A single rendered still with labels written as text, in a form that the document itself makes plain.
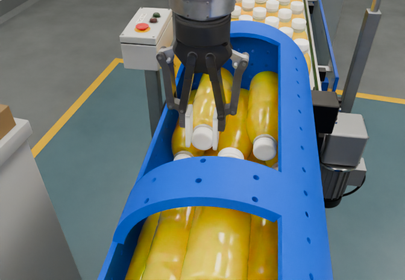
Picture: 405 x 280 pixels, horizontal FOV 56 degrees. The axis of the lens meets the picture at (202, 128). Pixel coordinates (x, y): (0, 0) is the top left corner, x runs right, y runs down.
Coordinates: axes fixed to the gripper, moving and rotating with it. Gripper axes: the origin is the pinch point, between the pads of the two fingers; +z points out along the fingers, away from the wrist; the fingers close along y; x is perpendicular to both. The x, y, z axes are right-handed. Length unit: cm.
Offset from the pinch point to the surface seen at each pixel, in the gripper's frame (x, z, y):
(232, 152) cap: -8.3, -3.1, 5.7
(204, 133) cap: -0.2, 1.1, 0.4
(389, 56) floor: 254, 115, 118
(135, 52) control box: 40.6, 9.5, -24.7
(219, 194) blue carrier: -20.9, -8.4, 5.1
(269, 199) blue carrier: -19.9, -7.5, 10.5
